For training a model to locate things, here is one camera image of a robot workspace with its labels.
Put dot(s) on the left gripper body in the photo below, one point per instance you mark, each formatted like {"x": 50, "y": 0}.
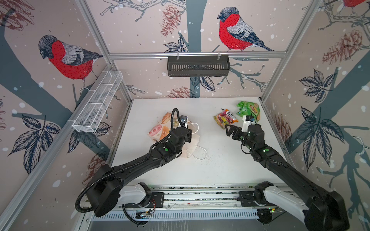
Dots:
{"x": 187, "y": 138}

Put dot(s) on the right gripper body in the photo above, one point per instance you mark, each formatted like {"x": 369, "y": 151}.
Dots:
{"x": 239, "y": 135}

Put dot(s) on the Fox's fruits candy packet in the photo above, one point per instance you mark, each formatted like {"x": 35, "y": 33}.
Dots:
{"x": 226, "y": 117}

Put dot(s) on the printed paper bag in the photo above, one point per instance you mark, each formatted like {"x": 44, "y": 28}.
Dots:
{"x": 165, "y": 130}

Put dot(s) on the green snack packet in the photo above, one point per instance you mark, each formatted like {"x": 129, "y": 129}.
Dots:
{"x": 249, "y": 109}

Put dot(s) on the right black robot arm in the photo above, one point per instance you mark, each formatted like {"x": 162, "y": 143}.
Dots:
{"x": 317, "y": 208}

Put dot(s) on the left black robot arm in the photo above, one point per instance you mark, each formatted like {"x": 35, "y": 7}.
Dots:
{"x": 103, "y": 191}

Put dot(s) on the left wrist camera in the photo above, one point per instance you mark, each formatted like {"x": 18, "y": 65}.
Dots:
{"x": 184, "y": 121}

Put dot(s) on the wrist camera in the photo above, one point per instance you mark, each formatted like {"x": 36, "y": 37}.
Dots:
{"x": 247, "y": 121}
{"x": 184, "y": 121}

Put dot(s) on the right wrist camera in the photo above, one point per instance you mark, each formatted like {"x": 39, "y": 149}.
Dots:
{"x": 247, "y": 121}

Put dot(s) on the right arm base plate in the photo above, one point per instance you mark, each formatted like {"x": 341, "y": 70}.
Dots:
{"x": 250, "y": 199}

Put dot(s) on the black wall basket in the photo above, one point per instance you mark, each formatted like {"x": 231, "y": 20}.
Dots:
{"x": 198, "y": 66}

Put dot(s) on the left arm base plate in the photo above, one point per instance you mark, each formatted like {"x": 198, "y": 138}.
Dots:
{"x": 154, "y": 200}

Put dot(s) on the white wire mesh basket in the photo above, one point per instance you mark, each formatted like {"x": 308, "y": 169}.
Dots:
{"x": 93, "y": 112}

